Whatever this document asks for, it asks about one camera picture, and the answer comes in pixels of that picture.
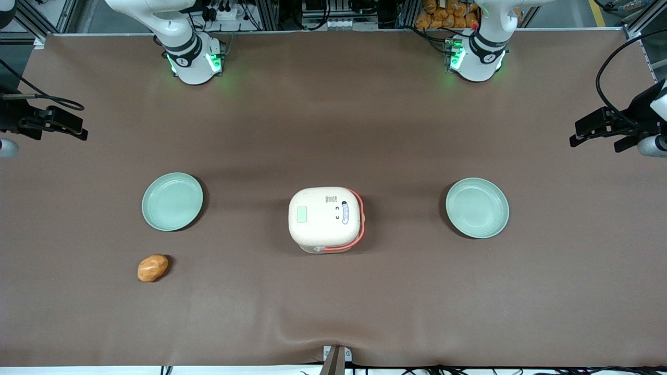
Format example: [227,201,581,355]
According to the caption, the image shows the aluminium frame post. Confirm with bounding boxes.
[589,0,667,84]

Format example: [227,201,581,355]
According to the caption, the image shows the pale green plate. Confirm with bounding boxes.
[445,178,510,239]
[141,172,204,232]

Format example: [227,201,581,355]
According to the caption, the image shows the white power strip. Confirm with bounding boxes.
[206,4,246,22]

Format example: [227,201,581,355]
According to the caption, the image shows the brown table mat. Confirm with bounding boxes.
[0,30,667,368]

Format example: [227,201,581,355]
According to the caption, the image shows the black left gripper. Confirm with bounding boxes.
[569,78,667,153]

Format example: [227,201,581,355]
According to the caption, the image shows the orange-brown bread roll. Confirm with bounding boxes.
[137,254,170,283]

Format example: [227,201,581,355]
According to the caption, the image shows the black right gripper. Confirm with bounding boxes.
[0,94,89,142]

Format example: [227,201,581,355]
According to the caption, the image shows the pile of orange bread rolls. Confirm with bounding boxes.
[415,0,481,30]

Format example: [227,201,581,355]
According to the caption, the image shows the black equipment box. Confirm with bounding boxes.
[301,0,379,30]

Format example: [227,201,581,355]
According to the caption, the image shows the grey metal camera bracket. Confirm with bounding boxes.
[319,344,353,375]

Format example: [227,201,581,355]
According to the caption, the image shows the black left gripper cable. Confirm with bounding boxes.
[596,29,667,132]

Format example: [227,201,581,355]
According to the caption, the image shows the cream rice cooker orange trim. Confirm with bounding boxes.
[288,186,365,255]

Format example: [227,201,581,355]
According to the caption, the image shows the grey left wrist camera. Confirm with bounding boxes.
[637,134,667,158]

